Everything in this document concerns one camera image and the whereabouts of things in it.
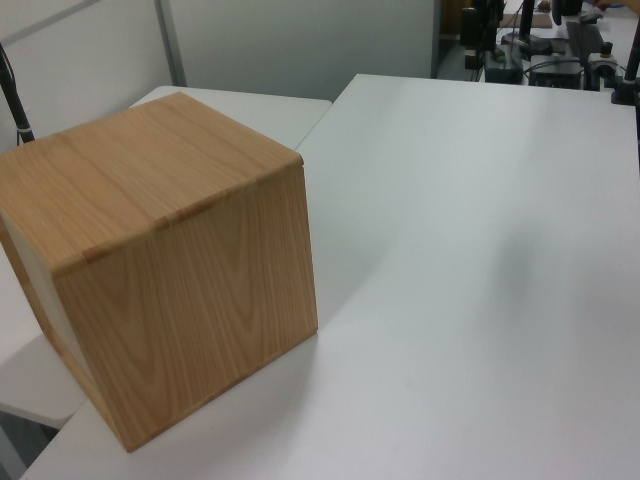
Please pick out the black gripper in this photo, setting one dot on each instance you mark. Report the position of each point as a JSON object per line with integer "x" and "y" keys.
{"x": 471, "y": 25}

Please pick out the light wooden drawer cabinet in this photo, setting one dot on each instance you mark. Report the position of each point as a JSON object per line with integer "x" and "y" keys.
{"x": 150, "y": 175}

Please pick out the dark green equipment box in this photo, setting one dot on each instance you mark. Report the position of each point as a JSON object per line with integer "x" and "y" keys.
{"x": 507, "y": 70}

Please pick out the brown wooden panel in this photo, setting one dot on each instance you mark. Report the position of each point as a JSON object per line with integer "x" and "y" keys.
{"x": 451, "y": 17}

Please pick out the black monitor stand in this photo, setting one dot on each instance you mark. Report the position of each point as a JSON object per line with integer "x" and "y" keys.
{"x": 534, "y": 46}

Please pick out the black computer box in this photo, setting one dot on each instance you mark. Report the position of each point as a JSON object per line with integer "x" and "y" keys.
{"x": 557, "y": 75}

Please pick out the emergency stop button box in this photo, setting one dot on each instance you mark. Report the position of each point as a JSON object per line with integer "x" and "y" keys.
{"x": 604, "y": 59}

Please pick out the black camera pole with clamp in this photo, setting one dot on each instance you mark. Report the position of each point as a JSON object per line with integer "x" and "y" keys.
{"x": 624, "y": 92}

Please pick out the aluminium partition post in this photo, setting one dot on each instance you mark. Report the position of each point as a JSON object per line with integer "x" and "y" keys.
{"x": 170, "y": 45}

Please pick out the black camera pole white tie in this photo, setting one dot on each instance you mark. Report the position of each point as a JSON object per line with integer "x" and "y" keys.
{"x": 21, "y": 116}

